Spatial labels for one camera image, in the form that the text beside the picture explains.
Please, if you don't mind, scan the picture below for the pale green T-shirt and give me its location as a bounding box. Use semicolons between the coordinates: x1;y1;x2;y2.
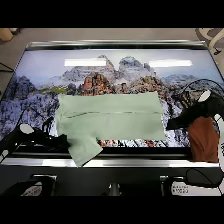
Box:
54;91;168;168

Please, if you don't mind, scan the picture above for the red-brown garment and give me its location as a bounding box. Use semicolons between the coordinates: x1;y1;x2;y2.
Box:
186;116;221;164

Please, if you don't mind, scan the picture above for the silver frame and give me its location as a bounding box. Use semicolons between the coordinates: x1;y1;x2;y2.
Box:
0;39;224;197

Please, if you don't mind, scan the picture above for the black cable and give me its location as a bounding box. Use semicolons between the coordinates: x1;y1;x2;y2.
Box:
184;167;224;190
179;78;224;101

